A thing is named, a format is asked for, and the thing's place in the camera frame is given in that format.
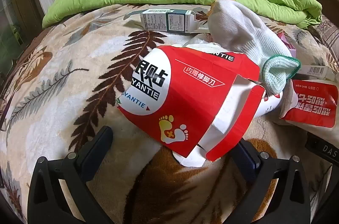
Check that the purple crumpled wrapper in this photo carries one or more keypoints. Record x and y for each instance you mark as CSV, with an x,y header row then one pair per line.
x,y
287,41

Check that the leaf print blanket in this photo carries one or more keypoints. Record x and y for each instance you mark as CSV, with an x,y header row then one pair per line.
x,y
66,59

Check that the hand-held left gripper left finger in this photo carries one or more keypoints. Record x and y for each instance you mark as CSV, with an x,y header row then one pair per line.
x,y
98,152

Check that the white barcode carton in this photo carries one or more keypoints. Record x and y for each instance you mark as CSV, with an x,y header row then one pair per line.
x,y
317,71

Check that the crumpled white plastic wrap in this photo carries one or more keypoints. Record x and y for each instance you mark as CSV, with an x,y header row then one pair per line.
x,y
198,42

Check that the striped floral pillow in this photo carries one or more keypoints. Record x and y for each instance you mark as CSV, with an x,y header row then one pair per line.
x,y
331,35

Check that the white plastic bottle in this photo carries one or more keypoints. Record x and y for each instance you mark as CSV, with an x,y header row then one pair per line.
x,y
271,104

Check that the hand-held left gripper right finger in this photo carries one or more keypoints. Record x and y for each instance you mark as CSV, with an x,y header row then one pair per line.
x,y
246,160

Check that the wooden glass panel door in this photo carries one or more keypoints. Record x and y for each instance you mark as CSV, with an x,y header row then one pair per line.
x,y
16,27

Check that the red wet wipe packet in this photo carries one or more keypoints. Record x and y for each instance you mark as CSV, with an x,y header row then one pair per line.
x,y
309,110

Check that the white and blue medicine box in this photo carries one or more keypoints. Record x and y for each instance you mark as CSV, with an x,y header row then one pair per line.
x,y
164,19

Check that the red white carton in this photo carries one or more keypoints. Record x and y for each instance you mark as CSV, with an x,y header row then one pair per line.
x,y
190,96

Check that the white knit glove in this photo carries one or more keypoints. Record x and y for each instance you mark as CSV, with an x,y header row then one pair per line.
x,y
238,25

